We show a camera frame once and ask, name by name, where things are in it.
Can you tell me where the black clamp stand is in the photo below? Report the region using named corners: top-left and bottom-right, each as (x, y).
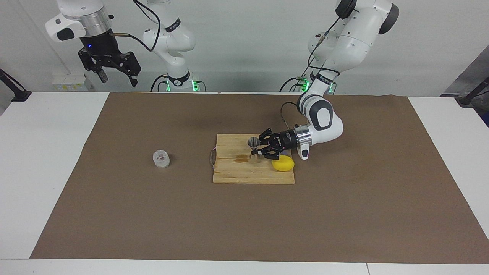
top-left (458, 76), bottom-right (489, 107)
top-left (0, 68), bottom-right (32, 102)

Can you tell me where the white box yellow label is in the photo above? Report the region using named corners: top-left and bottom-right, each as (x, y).
top-left (73, 74), bottom-right (93, 91)
top-left (53, 76), bottom-right (74, 91)

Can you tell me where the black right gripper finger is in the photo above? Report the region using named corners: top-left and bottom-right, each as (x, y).
top-left (78, 48), bottom-right (110, 84)
top-left (118, 51), bottom-right (142, 87)

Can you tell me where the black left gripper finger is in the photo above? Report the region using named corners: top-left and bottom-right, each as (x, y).
top-left (259, 128), bottom-right (282, 144)
top-left (250, 147), bottom-right (282, 160)

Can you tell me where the steel double jigger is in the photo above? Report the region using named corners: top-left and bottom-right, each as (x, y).
top-left (248, 136), bottom-right (262, 162)

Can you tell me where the yellow lemon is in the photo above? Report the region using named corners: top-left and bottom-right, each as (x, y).
top-left (272, 155), bottom-right (295, 172)

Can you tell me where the dark grey panel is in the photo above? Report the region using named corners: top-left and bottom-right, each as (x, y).
top-left (440, 45), bottom-right (489, 98)

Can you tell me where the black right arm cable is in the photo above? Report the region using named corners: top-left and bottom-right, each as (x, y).
top-left (110, 0), bottom-right (161, 52)

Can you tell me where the clear glass cup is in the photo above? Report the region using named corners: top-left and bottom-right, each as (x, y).
top-left (152, 150), bottom-right (171, 168)

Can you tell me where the black base cable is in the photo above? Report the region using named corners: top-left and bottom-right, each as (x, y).
top-left (150, 74), bottom-right (169, 92)
top-left (279, 76), bottom-right (306, 92)

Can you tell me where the brown paper table mat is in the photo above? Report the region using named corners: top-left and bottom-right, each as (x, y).
top-left (30, 92), bottom-right (489, 265)

